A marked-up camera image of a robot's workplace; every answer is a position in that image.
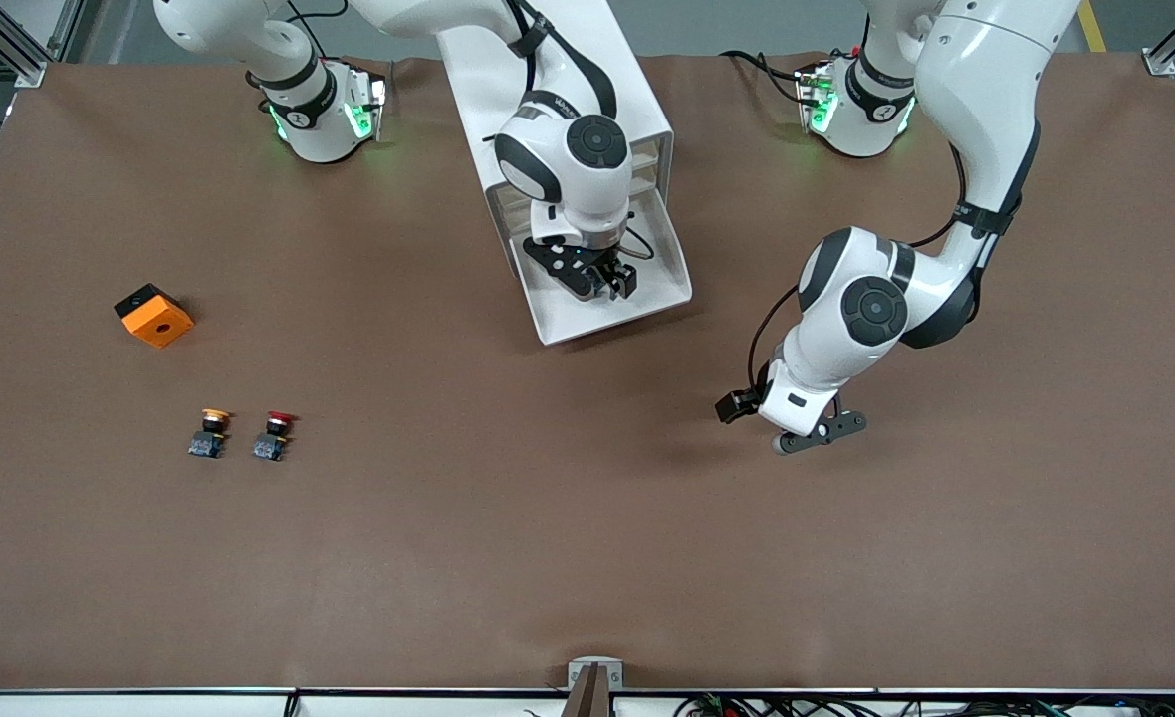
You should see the red push button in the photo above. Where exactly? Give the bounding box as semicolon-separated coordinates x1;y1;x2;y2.
253;410;298;462

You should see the yellow push button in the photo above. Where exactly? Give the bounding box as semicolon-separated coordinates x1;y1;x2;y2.
188;408;233;460

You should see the brown table cover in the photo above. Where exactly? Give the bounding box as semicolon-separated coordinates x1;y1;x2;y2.
0;50;1175;693

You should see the brown upright bar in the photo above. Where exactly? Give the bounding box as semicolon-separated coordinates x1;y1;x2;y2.
560;665;613;717

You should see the orange box with hole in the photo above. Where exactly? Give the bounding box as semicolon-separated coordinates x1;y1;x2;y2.
114;283;195;350

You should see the black base cable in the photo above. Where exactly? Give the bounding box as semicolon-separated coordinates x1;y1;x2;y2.
721;50;816;107

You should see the grey metal mounting bracket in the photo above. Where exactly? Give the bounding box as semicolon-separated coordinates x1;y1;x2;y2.
568;657;624;691

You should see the white table edge rail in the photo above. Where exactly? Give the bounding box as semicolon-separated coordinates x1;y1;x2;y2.
0;687;1175;717

